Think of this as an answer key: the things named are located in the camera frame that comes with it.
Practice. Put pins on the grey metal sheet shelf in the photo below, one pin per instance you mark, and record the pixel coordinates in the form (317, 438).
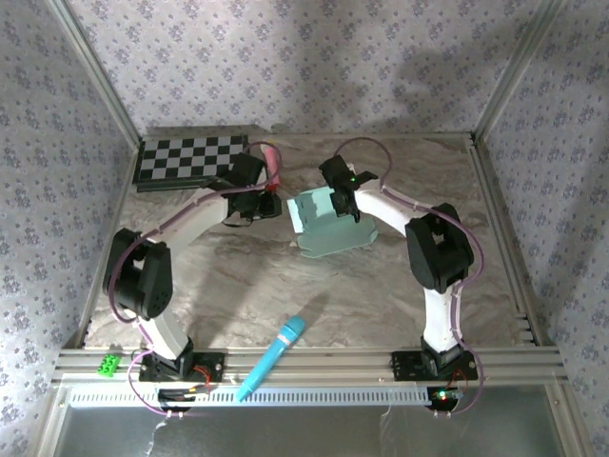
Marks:
(309, 433)

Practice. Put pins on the aluminium frame post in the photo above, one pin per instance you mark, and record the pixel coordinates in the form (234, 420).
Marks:
(517, 66)
(97, 66)

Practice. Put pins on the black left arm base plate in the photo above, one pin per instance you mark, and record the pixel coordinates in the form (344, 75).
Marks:
(214, 366)

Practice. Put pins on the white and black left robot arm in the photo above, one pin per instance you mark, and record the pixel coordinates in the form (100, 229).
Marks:
(143, 281)

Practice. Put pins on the aluminium back frame rail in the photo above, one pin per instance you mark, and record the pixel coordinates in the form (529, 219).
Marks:
(380, 134)

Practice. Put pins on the aluminium side frame rail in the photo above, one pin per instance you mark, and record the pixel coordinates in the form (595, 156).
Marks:
(118, 204)
(481, 162)

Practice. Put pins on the aluminium front frame rail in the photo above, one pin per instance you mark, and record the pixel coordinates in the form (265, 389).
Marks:
(333, 364)

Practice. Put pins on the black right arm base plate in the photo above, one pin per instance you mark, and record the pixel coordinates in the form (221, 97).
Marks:
(404, 365)

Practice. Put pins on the green toy brick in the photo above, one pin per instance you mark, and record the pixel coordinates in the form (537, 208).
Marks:
(108, 365)

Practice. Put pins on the red glitter tube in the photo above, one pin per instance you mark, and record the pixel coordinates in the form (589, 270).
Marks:
(271, 188)

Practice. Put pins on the black controller board with LED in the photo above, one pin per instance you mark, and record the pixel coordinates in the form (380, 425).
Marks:
(442, 400)

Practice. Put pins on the black and white chessboard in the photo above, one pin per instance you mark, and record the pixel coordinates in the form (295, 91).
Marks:
(190, 159)

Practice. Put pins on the pink toy microphone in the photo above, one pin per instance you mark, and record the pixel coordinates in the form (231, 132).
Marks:
(271, 159)

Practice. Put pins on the blue toy microphone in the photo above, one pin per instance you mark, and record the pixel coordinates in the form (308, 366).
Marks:
(276, 354)

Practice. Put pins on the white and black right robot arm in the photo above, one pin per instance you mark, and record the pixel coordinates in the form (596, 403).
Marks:
(440, 247)

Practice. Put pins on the light teal paper box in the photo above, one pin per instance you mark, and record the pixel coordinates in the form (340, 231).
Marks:
(328, 233)

